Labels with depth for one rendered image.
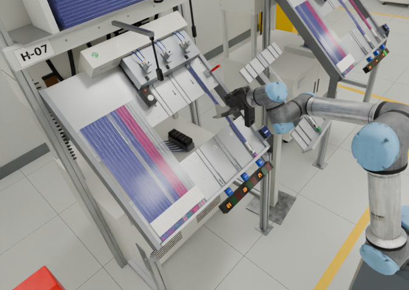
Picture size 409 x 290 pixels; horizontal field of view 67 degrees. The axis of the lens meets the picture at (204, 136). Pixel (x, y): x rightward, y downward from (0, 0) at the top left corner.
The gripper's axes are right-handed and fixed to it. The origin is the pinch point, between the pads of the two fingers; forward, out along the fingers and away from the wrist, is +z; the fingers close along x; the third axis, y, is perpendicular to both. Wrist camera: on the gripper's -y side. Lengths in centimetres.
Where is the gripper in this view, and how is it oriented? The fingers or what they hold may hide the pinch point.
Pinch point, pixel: (224, 110)
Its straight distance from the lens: 141.8
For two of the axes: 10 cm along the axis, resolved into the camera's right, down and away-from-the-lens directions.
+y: -4.7, -8.5, -2.3
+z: -5.5, 0.9, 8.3
